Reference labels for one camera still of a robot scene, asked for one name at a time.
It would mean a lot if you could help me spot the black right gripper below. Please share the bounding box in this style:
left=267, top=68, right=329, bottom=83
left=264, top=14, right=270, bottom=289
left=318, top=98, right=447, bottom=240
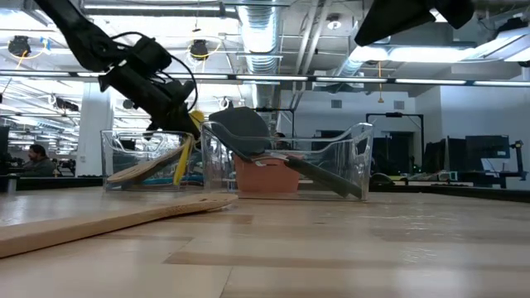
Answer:
left=354, top=0, right=476, bottom=47

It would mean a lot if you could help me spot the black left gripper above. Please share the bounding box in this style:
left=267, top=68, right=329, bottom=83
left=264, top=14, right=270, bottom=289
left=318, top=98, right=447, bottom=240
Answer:
left=98, top=64, right=202, bottom=141

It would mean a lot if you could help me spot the yellow plastic spoon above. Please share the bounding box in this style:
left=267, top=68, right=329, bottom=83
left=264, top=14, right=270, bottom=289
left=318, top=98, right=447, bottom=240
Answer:
left=172, top=108, right=206, bottom=187

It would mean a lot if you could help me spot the teal plastic utensil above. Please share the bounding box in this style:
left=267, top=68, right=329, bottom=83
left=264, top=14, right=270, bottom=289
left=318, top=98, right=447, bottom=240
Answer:
left=142, top=175, right=205, bottom=186

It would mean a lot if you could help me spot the large wooden slotted turner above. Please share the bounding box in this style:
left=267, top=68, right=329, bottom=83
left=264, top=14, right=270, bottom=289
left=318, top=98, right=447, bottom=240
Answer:
left=106, top=142, right=190, bottom=185

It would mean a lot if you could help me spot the black spatula silver neck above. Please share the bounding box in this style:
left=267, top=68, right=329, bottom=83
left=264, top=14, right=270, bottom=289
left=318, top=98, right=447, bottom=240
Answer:
left=201, top=122, right=364, bottom=199

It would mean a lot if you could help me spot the clear plastic bin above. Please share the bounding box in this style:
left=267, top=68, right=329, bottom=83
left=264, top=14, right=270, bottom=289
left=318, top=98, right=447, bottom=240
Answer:
left=200, top=121, right=374, bottom=203
left=100, top=128, right=205, bottom=192

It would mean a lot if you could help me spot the white building column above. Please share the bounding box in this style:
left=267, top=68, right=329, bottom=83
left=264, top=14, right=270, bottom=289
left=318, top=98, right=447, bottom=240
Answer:
left=75, top=81, right=113, bottom=178

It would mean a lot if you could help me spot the long ceiling light bar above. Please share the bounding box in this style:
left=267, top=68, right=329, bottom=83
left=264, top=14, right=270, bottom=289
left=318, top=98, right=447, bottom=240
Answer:
left=0, top=69, right=530, bottom=87

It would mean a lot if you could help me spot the orange plastic bin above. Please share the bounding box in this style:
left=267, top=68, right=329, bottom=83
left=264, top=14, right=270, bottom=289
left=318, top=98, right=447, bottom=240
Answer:
left=233, top=154, right=302, bottom=195

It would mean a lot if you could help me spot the wooden slotted spoon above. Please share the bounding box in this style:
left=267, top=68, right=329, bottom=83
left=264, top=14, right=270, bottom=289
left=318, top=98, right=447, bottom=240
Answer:
left=0, top=192, right=240, bottom=258

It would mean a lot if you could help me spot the black computer monitor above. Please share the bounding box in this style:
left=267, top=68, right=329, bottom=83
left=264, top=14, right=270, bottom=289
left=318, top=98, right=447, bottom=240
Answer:
left=465, top=135, right=511, bottom=161
left=426, top=138, right=467, bottom=173

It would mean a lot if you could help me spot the black equipment stand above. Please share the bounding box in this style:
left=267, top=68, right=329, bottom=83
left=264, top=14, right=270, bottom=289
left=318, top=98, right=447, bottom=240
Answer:
left=511, top=139, right=528, bottom=181

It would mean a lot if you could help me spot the black office desk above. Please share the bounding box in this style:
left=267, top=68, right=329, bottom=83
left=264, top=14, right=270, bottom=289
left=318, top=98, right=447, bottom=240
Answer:
left=463, top=170, right=529, bottom=187

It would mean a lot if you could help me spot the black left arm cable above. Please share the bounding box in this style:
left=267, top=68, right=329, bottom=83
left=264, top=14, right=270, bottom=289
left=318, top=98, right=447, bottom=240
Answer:
left=110, top=31, right=200, bottom=112

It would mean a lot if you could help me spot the silver slanted ventilation duct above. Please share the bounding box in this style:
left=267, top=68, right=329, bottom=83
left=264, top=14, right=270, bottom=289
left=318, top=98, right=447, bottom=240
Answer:
left=333, top=39, right=373, bottom=79

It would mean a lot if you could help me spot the orange hanging cord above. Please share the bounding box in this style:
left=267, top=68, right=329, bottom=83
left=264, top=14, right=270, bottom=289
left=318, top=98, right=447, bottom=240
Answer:
left=377, top=61, right=385, bottom=103

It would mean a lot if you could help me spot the black ceiling cable reel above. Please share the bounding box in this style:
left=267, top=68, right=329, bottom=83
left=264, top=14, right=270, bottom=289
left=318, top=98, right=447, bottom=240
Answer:
left=7, top=35, right=32, bottom=57
left=189, top=39, right=210, bottom=61

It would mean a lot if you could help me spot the black rig frame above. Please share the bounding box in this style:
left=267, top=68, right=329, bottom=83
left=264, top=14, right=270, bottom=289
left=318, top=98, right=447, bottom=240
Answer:
left=252, top=106, right=296, bottom=137
left=366, top=112, right=426, bottom=175

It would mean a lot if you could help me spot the silver spiral ventilation duct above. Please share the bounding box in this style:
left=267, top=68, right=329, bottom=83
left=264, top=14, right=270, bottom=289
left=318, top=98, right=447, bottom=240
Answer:
left=238, top=0, right=283, bottom=137

